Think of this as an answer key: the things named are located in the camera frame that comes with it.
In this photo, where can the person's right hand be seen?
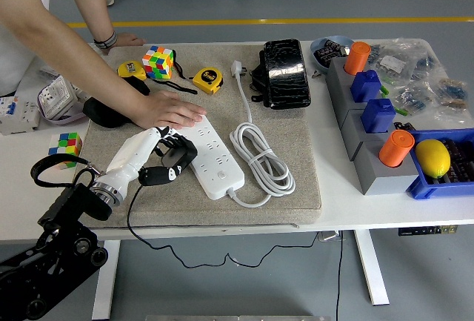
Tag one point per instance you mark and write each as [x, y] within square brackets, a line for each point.
[166, 111]

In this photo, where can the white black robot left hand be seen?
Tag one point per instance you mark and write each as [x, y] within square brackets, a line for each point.
[129, 154]

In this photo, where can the person's left hand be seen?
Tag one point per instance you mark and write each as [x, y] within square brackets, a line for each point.
[127, 40]

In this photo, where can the white power strip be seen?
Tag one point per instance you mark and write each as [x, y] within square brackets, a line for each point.
[222, 174]

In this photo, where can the person's left forearm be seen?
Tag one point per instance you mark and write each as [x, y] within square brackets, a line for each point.
[89, 6]

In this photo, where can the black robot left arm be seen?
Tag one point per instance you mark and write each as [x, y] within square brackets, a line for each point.
[74, 206]

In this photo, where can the black wristband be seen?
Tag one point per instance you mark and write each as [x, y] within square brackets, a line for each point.
[105, 40]

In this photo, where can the yellow tape measure plain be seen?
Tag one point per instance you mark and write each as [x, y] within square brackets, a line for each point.
[129, 69]

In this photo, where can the large colourful puzzle cube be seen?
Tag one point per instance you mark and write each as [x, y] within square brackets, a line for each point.
[157, 63]

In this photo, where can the black cloth pouch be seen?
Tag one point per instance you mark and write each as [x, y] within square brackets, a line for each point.
[103, 113]

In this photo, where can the yellow tape measure 5m print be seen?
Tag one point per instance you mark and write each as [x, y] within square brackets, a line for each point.
[207, 78]

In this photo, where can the small colourful puzzle cube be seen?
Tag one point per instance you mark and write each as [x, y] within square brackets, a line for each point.
[64, 148]

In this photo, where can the purple bowl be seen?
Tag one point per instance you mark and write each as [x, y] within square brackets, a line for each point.
[70, 120]

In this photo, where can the grey-brown mat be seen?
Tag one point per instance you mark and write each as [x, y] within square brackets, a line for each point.
[185, 213]

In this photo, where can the clear bag of metal parts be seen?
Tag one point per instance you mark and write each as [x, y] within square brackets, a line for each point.
[48, 74]

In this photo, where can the white circuit breaker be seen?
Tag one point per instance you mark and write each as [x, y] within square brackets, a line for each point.
[18, 117]

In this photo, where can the glossy black case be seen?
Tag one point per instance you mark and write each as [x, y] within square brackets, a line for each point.
[287, 76]

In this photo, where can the white table leg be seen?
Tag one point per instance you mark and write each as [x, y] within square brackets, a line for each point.
[372, 269]
[105, 280]

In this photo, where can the small metal clip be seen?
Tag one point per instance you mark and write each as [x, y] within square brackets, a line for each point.
[315, 73]

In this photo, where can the black capacitors heap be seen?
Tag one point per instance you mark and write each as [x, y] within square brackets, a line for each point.
[461, 161]
[327, 54]

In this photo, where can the grey peg holder block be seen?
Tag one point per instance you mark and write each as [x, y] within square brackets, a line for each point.
[337, 83]
[385, 182]
[352, 128]

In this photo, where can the light blue bowl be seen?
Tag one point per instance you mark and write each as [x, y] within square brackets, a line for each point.
[333, 39]

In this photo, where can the orange cylinder peg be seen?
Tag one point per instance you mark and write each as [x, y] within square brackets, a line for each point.
[396, 148]
[357, 58]

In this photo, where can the blue block peg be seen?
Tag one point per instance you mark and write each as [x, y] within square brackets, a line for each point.
[377, 115]
[366, 85]

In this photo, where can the small green connector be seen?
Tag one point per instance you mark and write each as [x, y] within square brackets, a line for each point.
[384, 90]
[401, 111]

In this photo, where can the clear bag with white label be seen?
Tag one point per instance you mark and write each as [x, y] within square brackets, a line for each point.
[392, 63]

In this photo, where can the small black components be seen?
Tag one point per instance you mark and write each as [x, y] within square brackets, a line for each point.
[403, 126]

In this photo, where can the clear bag of blue resistors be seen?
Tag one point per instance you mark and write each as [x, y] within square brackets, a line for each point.
[411, 96]

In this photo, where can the blue plastic bin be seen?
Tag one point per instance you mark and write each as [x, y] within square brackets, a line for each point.
[422, 187]

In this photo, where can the yellow lemon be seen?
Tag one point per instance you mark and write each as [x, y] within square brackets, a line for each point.
[433, 158]

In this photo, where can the clear bag of striped resistors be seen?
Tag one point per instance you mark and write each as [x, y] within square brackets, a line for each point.
[450, 91]

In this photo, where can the black table control panel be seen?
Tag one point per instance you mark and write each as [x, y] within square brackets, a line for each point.
[426, 230]

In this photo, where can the white wall socket panel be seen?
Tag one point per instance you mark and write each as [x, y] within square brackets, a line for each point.
[55, 98]
[80, 93]

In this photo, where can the metal bracket under table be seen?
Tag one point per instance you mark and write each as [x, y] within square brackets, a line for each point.
[329, 236]

